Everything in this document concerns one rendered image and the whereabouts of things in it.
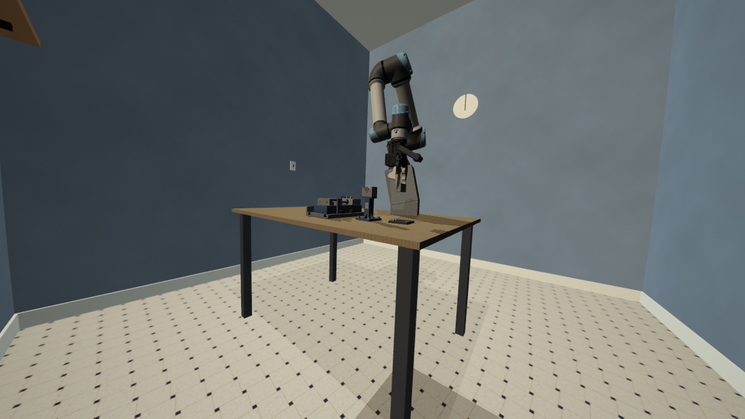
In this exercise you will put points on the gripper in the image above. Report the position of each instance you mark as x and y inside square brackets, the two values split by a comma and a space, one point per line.
[396, 161]

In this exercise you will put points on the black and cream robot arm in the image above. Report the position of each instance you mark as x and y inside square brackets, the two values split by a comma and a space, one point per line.
[397, 71]

